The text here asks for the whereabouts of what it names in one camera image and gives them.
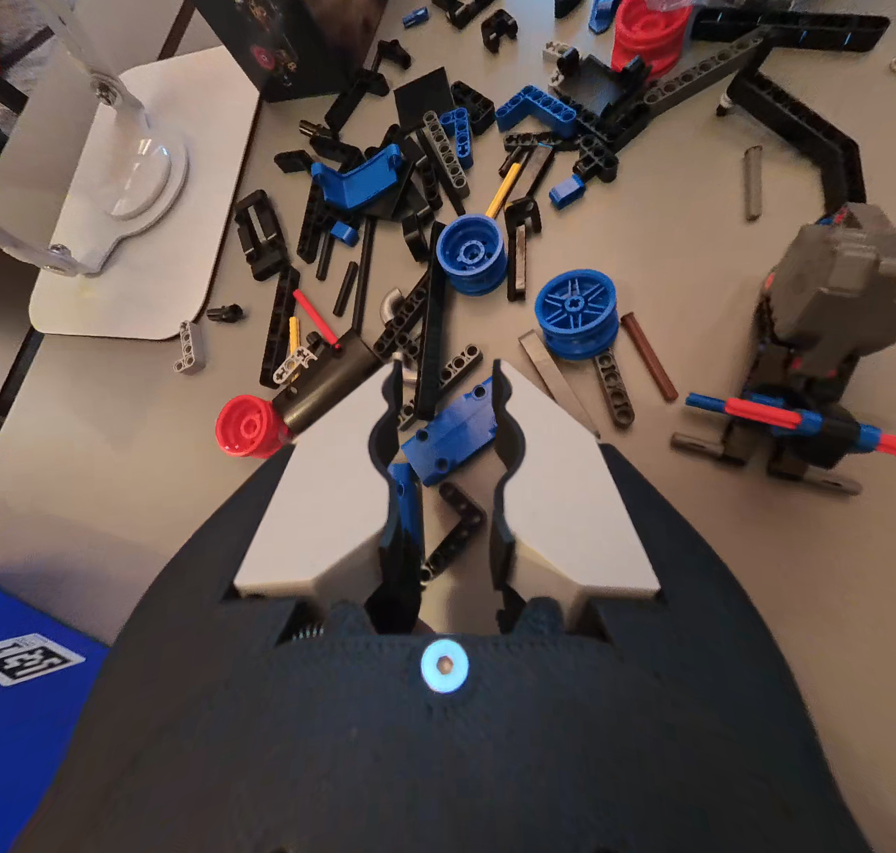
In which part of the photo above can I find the red toy wheel rim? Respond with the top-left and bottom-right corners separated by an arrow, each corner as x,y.
215,394 -> 291,459
611,0 -> 695,76

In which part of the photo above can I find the grey desk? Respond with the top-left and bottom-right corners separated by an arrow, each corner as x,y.
0,0 -> 896,853

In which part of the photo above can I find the brown toy axle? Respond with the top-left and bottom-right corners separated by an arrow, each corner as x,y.
620,312 -> 680,403

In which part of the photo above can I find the grey motor toy assembly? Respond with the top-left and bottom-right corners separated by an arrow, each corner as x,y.
671,202 -> 896,498

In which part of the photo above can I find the white book stand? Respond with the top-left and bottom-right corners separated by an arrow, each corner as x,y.
0,0 -> 262,342

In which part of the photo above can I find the blue angled toy beam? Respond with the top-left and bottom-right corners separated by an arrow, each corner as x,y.
495,85 -> 579,142

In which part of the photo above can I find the grey cross toy connector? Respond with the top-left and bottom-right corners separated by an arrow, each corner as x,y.
273,347 -> 318,384

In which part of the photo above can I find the black toy frame piece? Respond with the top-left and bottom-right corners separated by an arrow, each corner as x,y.
232,189 -> 292,282

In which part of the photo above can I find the black square toy tile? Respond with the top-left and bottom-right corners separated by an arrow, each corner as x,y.
392,66 -> 456,126

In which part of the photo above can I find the blue tagged plastic bin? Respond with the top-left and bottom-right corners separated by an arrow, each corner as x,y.
0,587 -> 112,853

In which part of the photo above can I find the blue spoked toy wheel rim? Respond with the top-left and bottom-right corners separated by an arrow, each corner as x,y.
534,268 -> 621,363

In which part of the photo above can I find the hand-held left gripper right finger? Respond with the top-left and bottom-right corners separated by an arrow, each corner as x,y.
490,359 -> 664,633

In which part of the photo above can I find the printed toy set box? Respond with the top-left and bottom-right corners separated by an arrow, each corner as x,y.
160,0 -> 408,104

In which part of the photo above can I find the blue plain toy wheel rim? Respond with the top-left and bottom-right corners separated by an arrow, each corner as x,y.
435,213 -> 507,298

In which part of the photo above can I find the blue rectangular toy panel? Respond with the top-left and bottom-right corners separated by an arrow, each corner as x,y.
387,462 -> 425,574
400,378 -> 500,489

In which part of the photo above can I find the blue toy fender panel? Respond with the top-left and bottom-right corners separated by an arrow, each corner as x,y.
310,145 -> 409,212

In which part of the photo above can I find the small grey toy beam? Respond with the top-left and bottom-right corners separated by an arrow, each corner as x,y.
173,320 -> 208,377

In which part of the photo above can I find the black cylindrical toy piece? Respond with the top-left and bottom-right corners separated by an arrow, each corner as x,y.
272,338 -> 385,435

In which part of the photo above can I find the pile of black toy beams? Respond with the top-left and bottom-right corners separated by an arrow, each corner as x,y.
206,0 -> 893,567

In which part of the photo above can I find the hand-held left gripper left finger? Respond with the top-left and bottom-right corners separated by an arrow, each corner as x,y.
232,362 -> 425,633

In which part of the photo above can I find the long yellow toy axle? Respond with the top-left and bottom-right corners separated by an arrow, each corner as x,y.
485,161 -> 524,219

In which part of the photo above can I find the short blue toy beam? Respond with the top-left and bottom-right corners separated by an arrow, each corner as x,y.
440,107 -> 474,172

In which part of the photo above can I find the grey toy axle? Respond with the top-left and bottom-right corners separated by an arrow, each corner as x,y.
742,144 -> 764,223

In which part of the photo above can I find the red toy axle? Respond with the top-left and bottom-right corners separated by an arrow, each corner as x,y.
293,289 -> 343,351

